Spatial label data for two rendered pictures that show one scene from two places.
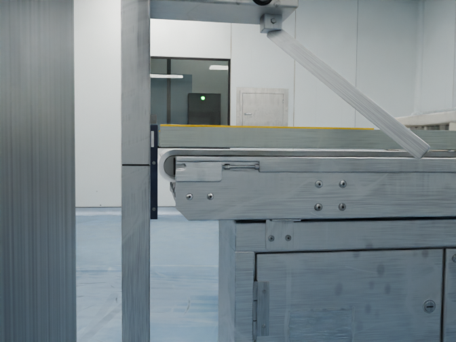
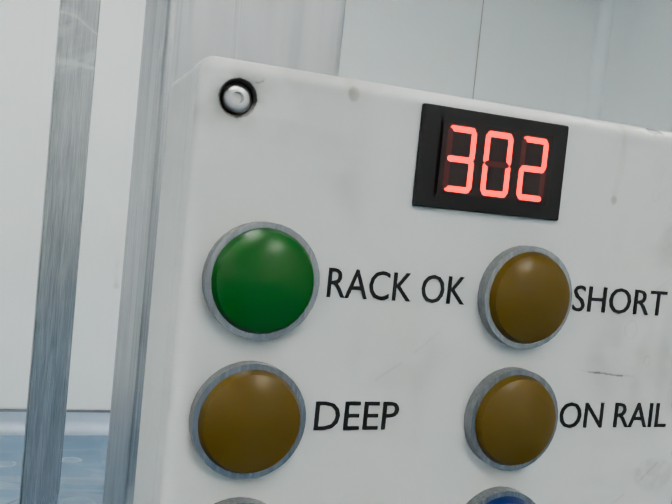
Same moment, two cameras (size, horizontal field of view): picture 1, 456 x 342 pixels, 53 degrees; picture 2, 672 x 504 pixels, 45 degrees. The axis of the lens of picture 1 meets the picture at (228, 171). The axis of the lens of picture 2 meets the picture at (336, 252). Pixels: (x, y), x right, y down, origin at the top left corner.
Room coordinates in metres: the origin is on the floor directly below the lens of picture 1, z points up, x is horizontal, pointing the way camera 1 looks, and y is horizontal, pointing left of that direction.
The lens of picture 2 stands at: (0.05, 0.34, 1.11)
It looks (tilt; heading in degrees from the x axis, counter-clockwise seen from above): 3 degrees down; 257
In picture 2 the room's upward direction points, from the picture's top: 6 degrees clockwise
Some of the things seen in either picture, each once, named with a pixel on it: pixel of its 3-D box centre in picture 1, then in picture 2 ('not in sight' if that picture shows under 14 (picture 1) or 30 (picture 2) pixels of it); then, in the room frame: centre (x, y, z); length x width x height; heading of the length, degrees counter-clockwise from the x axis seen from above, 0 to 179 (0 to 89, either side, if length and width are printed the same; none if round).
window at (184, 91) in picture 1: (176, 102); not in sight; (5.88, 0.67, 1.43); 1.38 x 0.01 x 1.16; 97
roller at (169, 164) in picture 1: (171, 163); not in sight; (0.83, 0.10, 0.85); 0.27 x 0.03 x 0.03; 9
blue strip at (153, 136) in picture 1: (153, 172); not in sight; (0.96, 0.16, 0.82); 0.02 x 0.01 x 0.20; 99
